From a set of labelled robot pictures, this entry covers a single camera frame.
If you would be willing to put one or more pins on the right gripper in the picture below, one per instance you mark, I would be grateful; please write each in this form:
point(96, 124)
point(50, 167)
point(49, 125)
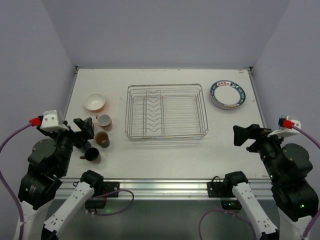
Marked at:
point(255, 139)

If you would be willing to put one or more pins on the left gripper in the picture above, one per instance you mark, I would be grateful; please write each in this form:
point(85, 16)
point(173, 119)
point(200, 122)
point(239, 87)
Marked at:
point(74, 133)

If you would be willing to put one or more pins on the pink dotted mug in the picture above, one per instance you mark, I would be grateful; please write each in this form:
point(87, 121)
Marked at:
point(104, 121)

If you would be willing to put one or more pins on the black cup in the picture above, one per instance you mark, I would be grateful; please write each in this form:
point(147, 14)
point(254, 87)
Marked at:
point(102, 139)

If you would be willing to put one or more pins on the orange bowl white inside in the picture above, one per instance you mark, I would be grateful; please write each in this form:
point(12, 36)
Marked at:
point(94, 102)

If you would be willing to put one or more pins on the dark red cup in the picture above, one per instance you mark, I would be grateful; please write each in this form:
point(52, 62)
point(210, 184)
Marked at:
point(91, 154)

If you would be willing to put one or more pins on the dark teal plate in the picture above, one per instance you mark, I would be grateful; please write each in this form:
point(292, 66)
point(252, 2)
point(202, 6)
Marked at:
point(227, 92)

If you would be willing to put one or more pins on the purple plate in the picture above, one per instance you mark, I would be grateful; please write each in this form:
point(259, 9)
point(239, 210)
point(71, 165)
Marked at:
point(226, 107)

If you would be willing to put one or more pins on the light blue plate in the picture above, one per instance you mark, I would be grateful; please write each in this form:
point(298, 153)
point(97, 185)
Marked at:
point(241, 101)

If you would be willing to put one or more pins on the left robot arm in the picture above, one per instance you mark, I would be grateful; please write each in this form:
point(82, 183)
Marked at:
point(48, 163)

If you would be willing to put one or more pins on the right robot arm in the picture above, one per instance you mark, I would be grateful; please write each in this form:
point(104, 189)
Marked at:
point(287, 167)

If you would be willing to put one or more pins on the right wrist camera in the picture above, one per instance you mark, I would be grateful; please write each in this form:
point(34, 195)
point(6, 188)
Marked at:
point(286, 128)

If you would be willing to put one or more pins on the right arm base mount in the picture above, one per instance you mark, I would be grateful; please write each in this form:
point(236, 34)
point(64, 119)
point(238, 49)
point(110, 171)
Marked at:
point(216, 189)

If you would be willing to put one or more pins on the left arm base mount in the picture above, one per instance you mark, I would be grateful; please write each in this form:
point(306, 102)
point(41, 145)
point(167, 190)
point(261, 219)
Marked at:
point(100, 203)

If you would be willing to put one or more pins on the metal wire dish rack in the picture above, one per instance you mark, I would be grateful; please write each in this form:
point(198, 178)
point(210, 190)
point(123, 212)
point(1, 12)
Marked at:
point(165, 112)

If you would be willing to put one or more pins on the aluminium frame rail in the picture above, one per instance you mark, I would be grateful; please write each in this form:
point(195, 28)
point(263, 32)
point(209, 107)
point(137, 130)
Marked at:
point(168, 189)

